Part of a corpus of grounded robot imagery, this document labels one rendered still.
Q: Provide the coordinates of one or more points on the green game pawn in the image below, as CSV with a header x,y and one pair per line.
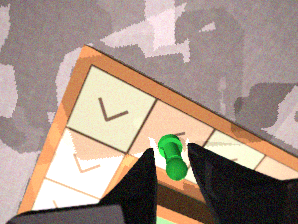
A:
x,y
170,147

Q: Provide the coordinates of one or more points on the orange square board track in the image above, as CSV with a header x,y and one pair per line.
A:
x,y
90,55

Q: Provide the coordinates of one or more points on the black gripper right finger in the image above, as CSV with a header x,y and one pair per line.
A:
x,y
236,194

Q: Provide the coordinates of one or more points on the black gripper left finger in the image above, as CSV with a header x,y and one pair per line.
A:
x,y
133,200

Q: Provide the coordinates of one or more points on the cream board squares with arrows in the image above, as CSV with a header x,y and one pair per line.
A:
x,y
111,118

